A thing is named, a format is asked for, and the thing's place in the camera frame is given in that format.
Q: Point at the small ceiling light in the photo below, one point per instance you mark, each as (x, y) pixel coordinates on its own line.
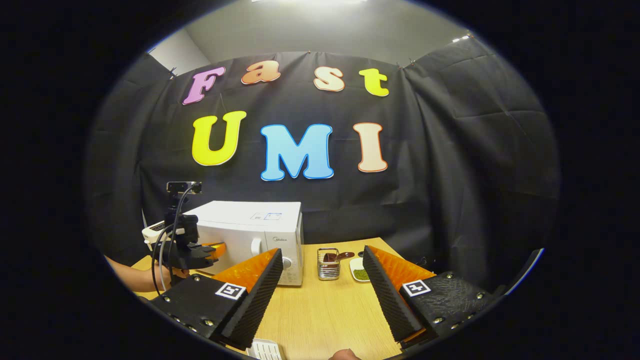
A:
(462, 38)

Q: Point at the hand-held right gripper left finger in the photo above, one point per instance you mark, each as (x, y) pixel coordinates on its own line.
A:
(260, 300)

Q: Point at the white microwave oven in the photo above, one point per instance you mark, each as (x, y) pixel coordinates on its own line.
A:
(240, 225)

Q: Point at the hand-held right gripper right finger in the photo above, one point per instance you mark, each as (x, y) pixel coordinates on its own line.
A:
(385, 295)

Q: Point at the large ceiling light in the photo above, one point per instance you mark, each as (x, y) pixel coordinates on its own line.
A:
(310, 2)

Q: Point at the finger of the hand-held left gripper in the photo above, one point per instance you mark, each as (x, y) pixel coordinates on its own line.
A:
(216, 249)

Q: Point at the white toaster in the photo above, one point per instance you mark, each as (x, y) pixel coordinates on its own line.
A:
(151, 231)

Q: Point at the brown wooden spoon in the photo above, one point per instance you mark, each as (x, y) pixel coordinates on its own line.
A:
(336, 257)

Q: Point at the white slotted plate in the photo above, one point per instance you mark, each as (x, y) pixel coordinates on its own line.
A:
(265, 350)

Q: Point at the white divided bean dish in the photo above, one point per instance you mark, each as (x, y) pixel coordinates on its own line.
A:
(359, 274)

